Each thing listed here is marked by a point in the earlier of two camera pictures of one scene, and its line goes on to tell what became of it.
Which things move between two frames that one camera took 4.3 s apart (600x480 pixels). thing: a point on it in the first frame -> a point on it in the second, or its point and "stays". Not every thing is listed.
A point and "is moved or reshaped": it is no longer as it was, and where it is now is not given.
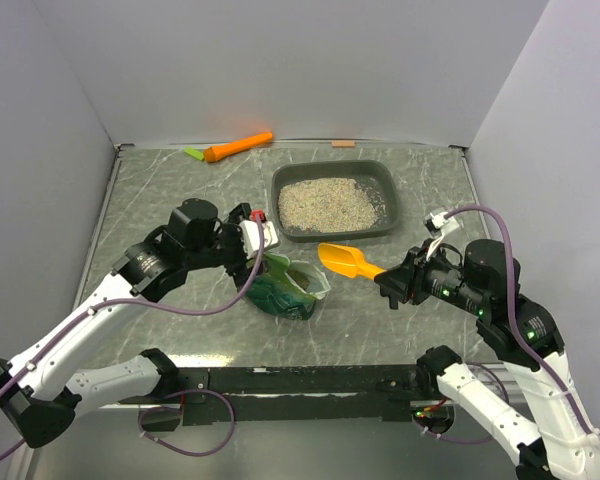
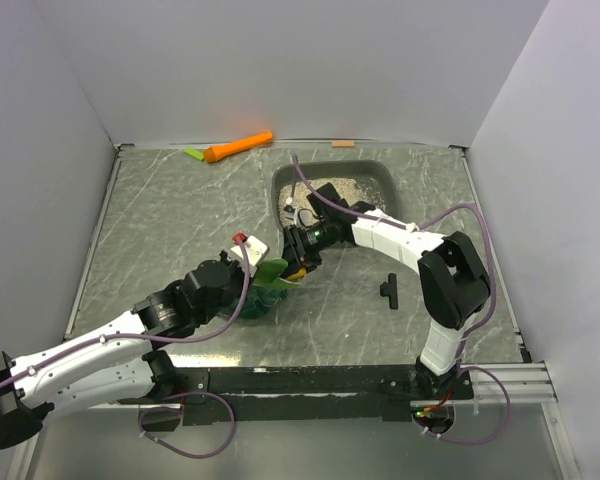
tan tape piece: (343, 143) stays
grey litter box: (370, 174) stays
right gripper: (410, 277) -> (295, 252)
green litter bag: (288, 288) is moved or reshaped
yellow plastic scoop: (347, 261) -> (301, 273)
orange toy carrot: (217, 152) stays
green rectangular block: (197, 153) stays
